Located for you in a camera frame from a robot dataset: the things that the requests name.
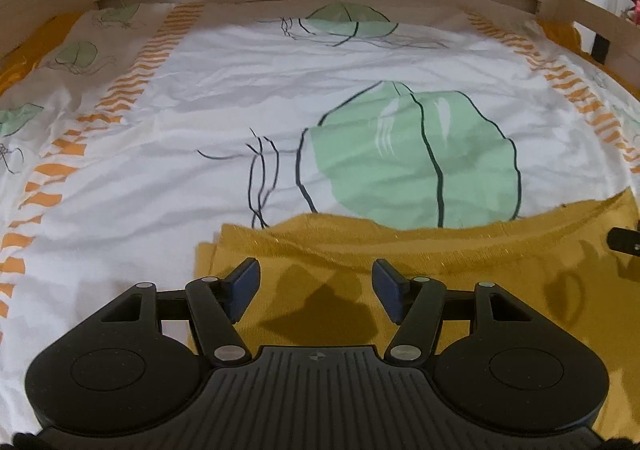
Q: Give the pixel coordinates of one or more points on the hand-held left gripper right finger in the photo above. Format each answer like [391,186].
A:
[389,287]

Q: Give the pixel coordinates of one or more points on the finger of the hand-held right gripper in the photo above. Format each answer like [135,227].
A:
[625,241]

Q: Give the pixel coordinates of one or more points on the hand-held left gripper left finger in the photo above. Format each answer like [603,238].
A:
[244,286]

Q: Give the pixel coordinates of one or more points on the mustard yellow knit sweater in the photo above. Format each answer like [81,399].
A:
[325,250]

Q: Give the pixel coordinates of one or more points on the white printed duvet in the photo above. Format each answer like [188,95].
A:
[200,105]

